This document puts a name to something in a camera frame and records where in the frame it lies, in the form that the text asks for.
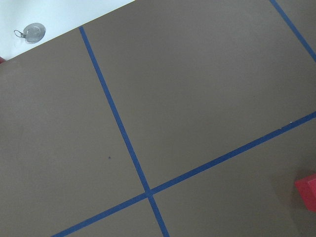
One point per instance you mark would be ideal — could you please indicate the red block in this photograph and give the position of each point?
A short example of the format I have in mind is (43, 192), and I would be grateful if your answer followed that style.
(307, 190)

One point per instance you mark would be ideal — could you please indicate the round metal disc with clip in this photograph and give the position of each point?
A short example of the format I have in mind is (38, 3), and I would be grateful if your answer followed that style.
(32, 33)

